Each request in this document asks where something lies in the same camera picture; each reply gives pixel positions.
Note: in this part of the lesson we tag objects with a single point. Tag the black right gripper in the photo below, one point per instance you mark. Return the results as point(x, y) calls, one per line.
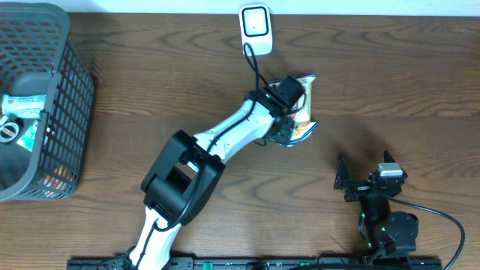
point(343, 181)

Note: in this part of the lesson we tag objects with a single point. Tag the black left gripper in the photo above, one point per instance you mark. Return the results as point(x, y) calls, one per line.
point(283, 133)

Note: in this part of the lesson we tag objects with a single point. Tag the green wet wipes pack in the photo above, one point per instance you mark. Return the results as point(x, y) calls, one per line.
point(23, 107)

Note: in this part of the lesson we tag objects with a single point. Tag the small green wipes pack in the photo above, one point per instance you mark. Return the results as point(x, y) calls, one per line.
point(27, 139)

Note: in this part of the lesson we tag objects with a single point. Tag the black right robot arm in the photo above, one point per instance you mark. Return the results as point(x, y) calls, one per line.
point(389, 234)

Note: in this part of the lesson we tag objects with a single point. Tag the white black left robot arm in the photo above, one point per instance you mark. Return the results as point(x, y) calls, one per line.
point(184, 175)

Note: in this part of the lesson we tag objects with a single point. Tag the white barcode scanner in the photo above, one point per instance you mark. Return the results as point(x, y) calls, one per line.
point(256, 29)

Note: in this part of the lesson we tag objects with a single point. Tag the black plastic mesh basket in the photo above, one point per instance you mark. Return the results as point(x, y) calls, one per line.
point(38, 58)

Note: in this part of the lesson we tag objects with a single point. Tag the roll of tape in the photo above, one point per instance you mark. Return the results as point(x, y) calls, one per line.
point(9, 132)

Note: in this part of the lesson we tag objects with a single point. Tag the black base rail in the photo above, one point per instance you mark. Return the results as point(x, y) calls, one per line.
point(188, 263)

